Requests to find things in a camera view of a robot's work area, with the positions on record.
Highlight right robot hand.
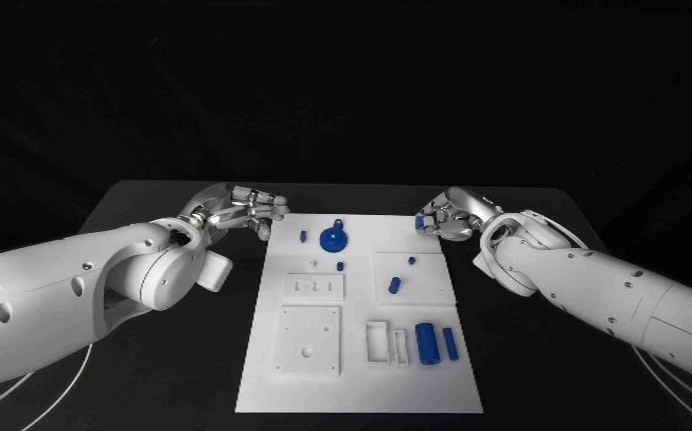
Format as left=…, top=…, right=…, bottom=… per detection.
left=413, top=186, right=504, bottom=243

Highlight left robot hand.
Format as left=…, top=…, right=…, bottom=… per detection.
left=177, top=182, right=291, bottom=242

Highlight white task board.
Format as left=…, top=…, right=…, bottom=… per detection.
left=233, top=212, right=484, bottom=415

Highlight blue gear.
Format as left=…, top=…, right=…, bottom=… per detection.
left=317, top=218, right=350, bottom=254

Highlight thin blue long cylinder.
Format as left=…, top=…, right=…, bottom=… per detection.
left=441, top=327, right=460, bottom=362

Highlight thick blue long cylinder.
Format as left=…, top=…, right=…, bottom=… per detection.
left=413, top=322, right=442, bottom=366

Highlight white cable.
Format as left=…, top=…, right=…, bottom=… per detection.
left=0, top=370, right=39, bottom=401
left=647, top=354, right=692, bottom=387
left=628, top=344, right=692, bottom=408
left=18, top=340, right=95, bottom=431

